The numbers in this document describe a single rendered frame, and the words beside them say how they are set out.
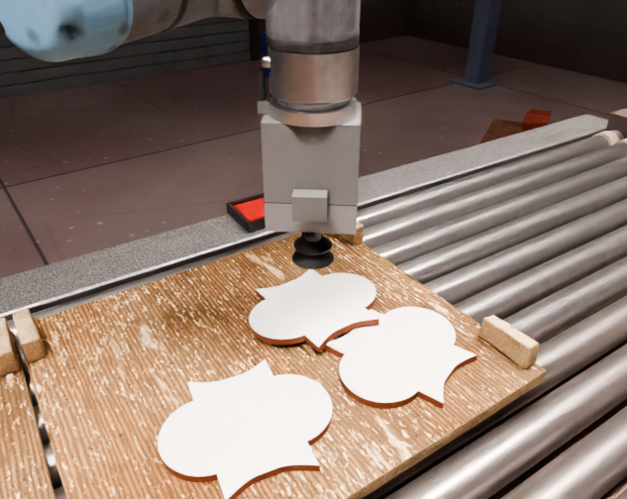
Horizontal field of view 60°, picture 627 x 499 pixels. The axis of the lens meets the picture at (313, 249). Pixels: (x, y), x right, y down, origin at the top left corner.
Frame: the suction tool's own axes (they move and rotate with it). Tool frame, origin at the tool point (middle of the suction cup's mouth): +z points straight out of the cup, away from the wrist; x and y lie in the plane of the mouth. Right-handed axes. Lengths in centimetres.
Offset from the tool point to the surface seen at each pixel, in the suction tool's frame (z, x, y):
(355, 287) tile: 5.5, 2.7, 4.5
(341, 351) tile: 6.2, -7.0, 3.3
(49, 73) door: 86, 405, -256
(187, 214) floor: 101, 192, -78
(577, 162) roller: 9, 49, 45
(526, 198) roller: 8.6, 33.2, 31.6
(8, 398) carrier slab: 7.0, -14.4, -26.2
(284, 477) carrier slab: 7.0, -20.4, -0.7
